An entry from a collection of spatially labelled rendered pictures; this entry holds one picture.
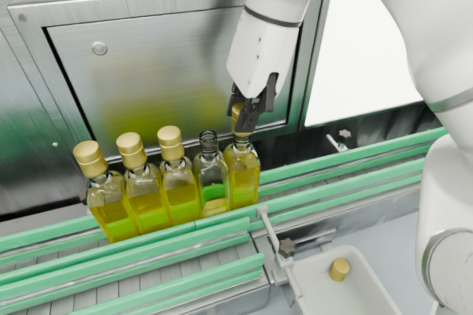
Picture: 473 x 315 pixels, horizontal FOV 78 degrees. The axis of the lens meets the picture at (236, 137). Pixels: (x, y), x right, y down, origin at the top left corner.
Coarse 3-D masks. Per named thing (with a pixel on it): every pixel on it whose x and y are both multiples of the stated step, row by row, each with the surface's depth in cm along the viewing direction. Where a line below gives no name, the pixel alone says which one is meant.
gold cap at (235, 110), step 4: (236, 104) 45; (240, 104) 45; (232, 108) 45; (236, 108) 44; (240, 108) 44; (232, 112) 44; (236, 112) 44; (232, 116) 45; (236, 116) 44; (232, 120) 46; (236, 120) 45; (232, 124) 46; (232, 128) 47
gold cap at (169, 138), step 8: (168, 128) 44; (176, 128) 44; (160, 136) 42; (168, 136) 42; (176, 136) 42; (160, 144) 43; (168, 144) 42; (176, 144) 43; (168, 152) 43; (176, 152) 44; (168, 160) 44
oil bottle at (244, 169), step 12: (252, 144) 52; (228, 156) 50; (240, 156) 49; (252, 156) 50; (240, 168) 50; (252, 168) 50; (240, 180) 52; (252, 180) 53; (240, 192) 54; (252, 192) 55; (240, 204) 57; (252, 204) 58
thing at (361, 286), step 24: (312, 264) 62; (360, 264) 62; (312, 288) 64; (336, 288) 64; (360, 288) 63; (384, 288) 57; (312, 312) 60; (336, 312) 60; (360, 312) 60; (384, 312) 57
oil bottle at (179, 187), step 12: (180, 168) 47; (192, 168) 49; (168, 180) 46; (180, 180) 47; (192, 180) 48; (168, 192) 47; (180, 192) 48; (192, 192) 49; (168, 204) 50; (180, 204) 50; (192, 204) 51; (180, 216) 53; (192, 216) 54
